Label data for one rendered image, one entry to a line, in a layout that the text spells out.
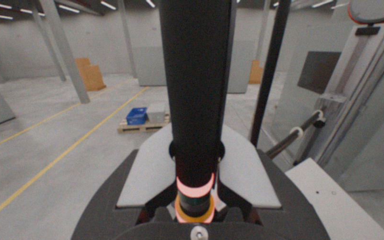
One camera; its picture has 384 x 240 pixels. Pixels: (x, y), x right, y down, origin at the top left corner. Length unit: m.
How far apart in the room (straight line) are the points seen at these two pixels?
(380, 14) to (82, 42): 15.50
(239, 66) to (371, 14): 5.24
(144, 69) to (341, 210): 7.54
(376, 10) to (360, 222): 0.61
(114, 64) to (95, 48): 1.92
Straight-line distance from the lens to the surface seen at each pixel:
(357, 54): 0.73
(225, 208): 0.21
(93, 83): 8.32
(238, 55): 5.79
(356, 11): 0.75
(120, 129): 3.44
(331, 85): 0.75
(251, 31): 13.09
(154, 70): 7.43
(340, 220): 0.58
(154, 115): 3.16
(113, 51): 14.06
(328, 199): 0.60
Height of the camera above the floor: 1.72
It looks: 29 degrees down
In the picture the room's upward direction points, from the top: 1 degrees counter-clockwise
